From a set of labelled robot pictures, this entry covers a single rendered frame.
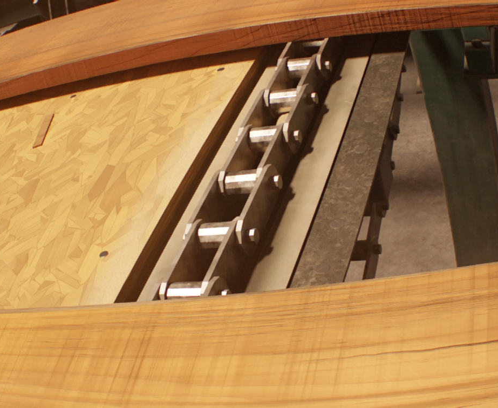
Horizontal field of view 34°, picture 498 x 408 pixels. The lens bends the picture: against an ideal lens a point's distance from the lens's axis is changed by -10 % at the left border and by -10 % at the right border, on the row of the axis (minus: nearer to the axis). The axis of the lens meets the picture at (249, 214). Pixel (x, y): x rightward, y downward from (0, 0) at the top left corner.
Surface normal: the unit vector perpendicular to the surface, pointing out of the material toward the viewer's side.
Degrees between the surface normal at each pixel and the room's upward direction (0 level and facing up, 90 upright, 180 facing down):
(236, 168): 90
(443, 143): 90
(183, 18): 0
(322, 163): 0
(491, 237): 90
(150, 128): 0
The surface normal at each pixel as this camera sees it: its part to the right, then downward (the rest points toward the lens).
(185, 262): 0.92, -0.07
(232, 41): -0.26, 0.60
